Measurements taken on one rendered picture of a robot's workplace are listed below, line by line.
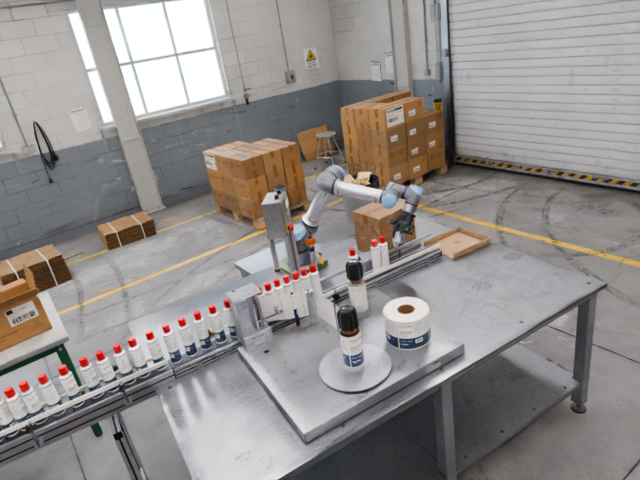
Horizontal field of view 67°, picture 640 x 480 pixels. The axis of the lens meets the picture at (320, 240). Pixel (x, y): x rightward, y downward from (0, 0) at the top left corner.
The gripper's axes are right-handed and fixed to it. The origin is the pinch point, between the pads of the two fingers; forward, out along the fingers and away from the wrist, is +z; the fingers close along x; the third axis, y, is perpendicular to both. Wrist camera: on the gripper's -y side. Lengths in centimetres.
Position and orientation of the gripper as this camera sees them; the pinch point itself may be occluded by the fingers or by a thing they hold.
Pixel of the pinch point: (394, 244)
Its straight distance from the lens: 281.8
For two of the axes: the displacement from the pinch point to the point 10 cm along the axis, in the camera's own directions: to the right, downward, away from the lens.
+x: 8.1, 1.7, 5.6
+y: 5.0, 2.8, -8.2
